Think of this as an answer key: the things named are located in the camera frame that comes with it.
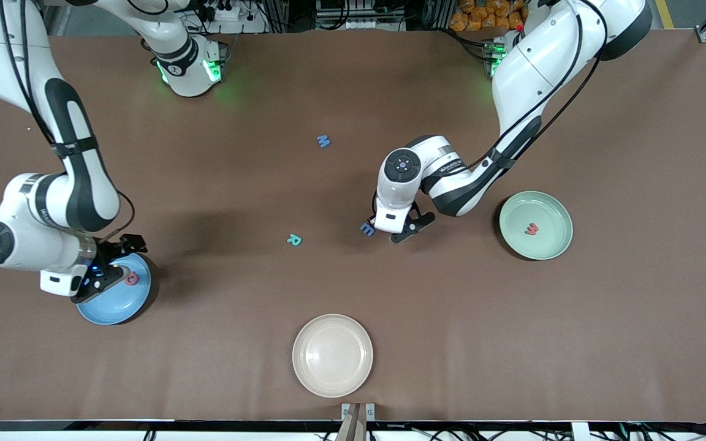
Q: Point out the blue plate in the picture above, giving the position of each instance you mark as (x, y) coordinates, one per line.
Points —
(126, 304)

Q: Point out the black table edge rail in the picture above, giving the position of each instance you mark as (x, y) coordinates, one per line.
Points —
(144, 424)

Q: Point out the red lowercase w letter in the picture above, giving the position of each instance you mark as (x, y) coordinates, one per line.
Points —
(532, 230)

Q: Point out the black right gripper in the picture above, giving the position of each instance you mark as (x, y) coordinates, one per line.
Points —
(110, 253)

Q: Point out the white power strip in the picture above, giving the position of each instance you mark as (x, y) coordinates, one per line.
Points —
(249, 26)

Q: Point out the blue lowercase m letter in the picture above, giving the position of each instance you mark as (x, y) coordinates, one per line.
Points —
(367, 230)

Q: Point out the green plate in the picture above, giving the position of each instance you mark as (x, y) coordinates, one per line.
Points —
(549, 245)

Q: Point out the metal mounting bracket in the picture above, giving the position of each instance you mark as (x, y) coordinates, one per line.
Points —
(345, 409)

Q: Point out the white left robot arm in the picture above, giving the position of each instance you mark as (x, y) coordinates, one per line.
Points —
(549, 55)

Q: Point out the blue uppercase M letter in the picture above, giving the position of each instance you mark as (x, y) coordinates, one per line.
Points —
(323, 142)

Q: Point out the beige plate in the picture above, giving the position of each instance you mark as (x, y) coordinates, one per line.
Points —
(333, 355)

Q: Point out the white label tag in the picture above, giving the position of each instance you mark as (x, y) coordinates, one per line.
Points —
(580, 432)

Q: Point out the orange objects pile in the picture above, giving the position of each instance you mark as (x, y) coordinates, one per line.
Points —
(469, 18)

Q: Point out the red uppercase Q letter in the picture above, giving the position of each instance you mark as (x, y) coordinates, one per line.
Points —
(136, 279)

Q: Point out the brown table cover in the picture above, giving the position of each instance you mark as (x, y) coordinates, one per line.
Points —
(353, 288)

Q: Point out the teal uppercase R letter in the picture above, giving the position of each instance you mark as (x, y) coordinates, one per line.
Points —
(293, 240)

